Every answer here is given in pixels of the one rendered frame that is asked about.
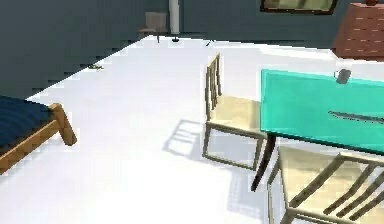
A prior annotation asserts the beige wooden slatted chair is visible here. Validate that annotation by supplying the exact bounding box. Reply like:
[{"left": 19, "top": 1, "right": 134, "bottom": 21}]
[
  {"left": 201, "top": 52, "right": 268, "bottom": 172},
  {"left": 266, "top": 145, "right": 384, "bottom": 224}
]

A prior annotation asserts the beige chair with dark legs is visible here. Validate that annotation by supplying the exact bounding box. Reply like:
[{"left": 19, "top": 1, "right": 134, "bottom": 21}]
[{"left": 137, "top": 11, "right": 168, "bottom": 44}]

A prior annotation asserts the white floor lamp pole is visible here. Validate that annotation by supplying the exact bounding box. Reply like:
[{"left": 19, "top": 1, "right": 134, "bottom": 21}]
[{"left": 168, "top": 0, "right": 181, "bottom": 43}]

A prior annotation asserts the teal table with dark legs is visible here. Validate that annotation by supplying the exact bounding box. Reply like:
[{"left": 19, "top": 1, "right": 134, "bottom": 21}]
[{"left": 250, "top": 68, "right": 384, "bottom": 193}]

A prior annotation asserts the grey mug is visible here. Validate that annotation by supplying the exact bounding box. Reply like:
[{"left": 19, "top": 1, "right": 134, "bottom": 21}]
[{"left": 333, "top": 68, "right": 352, "bottom": 85}]

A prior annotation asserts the wooden bed with blue cover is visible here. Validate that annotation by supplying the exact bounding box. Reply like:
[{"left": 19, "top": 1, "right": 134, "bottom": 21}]
[{"left": 0, "top": 95, "right": 78, "bottom": 176}]

